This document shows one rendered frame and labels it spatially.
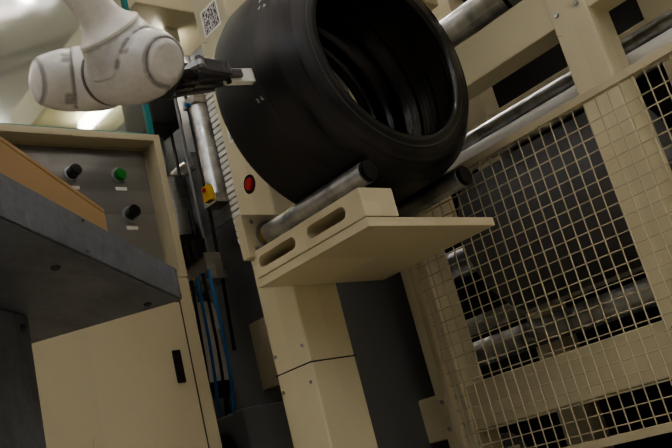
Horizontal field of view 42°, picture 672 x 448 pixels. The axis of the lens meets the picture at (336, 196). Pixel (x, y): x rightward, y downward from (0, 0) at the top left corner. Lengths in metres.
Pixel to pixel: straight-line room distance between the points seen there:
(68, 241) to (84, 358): 1.14
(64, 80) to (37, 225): 0.74
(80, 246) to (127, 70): 0.56
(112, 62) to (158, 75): 0.07
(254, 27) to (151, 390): 0.80
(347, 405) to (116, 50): 0.96
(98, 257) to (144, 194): 1.34
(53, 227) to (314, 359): 1.20
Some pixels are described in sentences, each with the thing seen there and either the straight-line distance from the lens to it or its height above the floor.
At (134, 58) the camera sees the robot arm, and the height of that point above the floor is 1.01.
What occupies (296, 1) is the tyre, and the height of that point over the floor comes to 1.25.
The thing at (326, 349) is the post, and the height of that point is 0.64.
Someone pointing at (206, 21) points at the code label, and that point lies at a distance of 2.24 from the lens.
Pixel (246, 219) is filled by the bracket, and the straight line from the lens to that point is 1.87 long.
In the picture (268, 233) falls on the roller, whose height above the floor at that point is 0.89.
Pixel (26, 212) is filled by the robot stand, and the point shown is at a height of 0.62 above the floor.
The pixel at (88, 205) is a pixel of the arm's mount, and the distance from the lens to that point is 0.97.
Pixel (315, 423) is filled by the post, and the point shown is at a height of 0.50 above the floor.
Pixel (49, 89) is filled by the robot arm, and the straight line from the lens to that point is 1.44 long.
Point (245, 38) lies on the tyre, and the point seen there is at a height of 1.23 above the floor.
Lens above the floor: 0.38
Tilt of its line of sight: 17 degrees up
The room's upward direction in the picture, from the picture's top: 15 degrees counter-clockwise
